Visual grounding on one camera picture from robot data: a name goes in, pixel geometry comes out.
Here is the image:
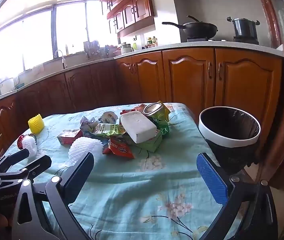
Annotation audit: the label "small red wrapper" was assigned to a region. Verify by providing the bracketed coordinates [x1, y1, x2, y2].
[121, 104, 147, 115]

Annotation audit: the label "white red milk carton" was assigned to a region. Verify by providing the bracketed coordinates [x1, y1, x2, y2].
[57, 129, 84, 145]

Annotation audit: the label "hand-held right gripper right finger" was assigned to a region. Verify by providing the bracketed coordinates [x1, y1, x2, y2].
[196, 152, 280, 240]

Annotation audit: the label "bun in yellow plastic bag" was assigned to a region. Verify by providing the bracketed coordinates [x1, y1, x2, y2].
[142, 101, 171, 122]

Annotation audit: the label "chrome faucet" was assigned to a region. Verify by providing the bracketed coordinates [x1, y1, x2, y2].
[54, 49, 67, 69]

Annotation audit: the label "small white foam fruit net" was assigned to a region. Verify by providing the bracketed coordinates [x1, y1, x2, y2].
[23, 134, 38, 155]

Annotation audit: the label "crushed red can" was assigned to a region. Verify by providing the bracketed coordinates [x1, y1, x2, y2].
[17, 134, 30, 148]

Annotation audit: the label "crumpled paper wad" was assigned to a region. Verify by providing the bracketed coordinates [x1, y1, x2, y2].
[79, 116, 102, 138]

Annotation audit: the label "wooden upper cabinets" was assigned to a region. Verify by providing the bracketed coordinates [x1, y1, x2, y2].
[97, 0, 168, 34]

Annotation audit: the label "wooden lower cabinets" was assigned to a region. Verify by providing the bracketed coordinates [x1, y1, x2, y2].
[0, 47, 283, 160]

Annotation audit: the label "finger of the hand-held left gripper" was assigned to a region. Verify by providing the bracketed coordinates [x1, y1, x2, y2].
[0, 155, 52, 188]
[0, 148, 30, 174]

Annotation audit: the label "pale kitchen counter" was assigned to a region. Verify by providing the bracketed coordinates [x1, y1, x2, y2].
[0, 41, 284, 109]

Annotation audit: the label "gas stove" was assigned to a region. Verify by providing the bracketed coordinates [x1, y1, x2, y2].
[187, 36, 260, 45]

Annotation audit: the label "steel cooking pot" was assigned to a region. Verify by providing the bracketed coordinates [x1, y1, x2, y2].
[227, 17, 260, 39]

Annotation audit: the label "utensil holder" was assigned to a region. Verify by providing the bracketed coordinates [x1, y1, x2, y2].
[83, 40, 100, 60]

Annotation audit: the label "red snack packet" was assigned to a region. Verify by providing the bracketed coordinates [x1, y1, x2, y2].
[102, 137, 135, 159]

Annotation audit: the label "wooden cabinets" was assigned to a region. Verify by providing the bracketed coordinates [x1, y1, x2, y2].
[0, 47, 283, 160]
[97, 0, 168, 34]

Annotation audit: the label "white round cup lid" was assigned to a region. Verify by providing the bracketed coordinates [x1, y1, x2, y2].
[101, 111, 119, 124]

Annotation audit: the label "crumpled green wrapper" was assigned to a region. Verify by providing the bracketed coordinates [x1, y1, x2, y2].
[157, 120, 170, 135]

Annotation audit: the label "white storage container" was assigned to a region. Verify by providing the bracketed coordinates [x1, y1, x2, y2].
[0, 77, 16, 94]

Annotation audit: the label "green snack packet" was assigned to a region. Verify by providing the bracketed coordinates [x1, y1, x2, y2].
[89, 123, 127, 137]

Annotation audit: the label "yellow foam fruit net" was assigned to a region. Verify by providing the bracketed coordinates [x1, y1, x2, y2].
[28, 114, 45, 133]

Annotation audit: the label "green carton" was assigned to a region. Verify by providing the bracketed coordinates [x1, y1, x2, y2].
[128, 130, 163, 153]

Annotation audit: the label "white foam block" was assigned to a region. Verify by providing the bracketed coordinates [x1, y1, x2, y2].
[120, 111, 158, 144]

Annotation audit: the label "large white foam fruit net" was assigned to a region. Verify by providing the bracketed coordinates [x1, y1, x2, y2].
[68, 137, 105, 164]

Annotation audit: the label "black wok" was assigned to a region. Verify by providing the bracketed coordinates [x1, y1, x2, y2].
[162, 15, 218, 40]

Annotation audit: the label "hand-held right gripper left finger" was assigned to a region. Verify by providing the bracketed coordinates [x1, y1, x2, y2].
[12, 152, 95, 240]

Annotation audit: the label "kitchen window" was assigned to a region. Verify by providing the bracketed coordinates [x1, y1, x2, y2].
[0, 0, 119, 80]

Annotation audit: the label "teal floral tablecloth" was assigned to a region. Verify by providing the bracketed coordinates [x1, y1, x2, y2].
[6, 102, 247, 240]

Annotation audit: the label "wooden door frame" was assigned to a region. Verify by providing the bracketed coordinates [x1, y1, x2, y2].
[253, 0, 284, 188]

